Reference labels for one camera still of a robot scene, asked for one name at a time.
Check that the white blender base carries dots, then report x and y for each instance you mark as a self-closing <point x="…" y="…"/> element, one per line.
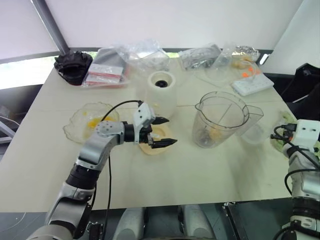
<point x="161" y="97"/>

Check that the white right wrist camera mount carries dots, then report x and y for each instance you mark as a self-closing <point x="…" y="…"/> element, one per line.
<point x="306" y="135"/>

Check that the clear crumpled plastic bag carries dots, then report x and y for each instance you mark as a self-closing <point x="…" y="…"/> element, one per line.
<point x="145" y="55"/>

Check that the clear blender jar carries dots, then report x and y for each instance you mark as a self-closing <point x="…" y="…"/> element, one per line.
<point x="220" y="112"/>

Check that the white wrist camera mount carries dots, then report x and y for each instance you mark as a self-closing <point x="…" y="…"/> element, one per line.
<point x="143" y="113"/>
<point x="306" y="135"/>

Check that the white power strip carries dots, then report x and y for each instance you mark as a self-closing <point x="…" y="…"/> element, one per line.
<point x="251" y="85"/>

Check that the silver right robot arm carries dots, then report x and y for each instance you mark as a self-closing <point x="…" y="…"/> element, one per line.
<point x="303" y="160"/>

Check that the black flat box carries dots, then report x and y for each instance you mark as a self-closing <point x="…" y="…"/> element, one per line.
<point x="236" y="220"/>

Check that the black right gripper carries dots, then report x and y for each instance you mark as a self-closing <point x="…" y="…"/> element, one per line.
<point x="317" y="148"/>

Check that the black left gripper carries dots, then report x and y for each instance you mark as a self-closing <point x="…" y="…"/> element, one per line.
<point x="145" y="133"/>

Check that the grey rounded shape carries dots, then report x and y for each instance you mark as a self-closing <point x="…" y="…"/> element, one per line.
<point x="198" y="222"/>
<point x="131" y="223"/>

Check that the grey metal rack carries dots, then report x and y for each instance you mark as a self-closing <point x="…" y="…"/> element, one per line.
<point x="6" y="128"/>

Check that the dark window frame post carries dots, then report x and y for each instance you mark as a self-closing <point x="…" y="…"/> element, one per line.
<point x="50" y="22"/>

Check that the bag with red white boxes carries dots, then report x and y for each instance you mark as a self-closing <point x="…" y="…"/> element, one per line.
<point x="105" y="67"/>

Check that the plastic bag with foil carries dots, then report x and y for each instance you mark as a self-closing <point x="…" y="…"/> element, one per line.
<point x="243" y="55"/>

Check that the clear wavy glass plate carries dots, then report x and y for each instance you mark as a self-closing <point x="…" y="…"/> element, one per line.
<point x="75" y="125"/>

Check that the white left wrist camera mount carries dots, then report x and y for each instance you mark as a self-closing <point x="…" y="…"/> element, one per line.
<point x="143" y="113"/>

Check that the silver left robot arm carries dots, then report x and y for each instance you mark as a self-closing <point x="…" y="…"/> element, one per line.
<point x="105" y="140"/>

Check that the orange plug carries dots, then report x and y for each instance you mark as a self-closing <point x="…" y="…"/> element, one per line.
<point x="245" y="74"/>

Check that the orange segment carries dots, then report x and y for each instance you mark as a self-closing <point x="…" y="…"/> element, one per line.
<point x="215" y="132"/>
<point x="93" y="123"/>

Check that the black chair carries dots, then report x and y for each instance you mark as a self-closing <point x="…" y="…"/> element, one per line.
<point x="306" y="82"/>

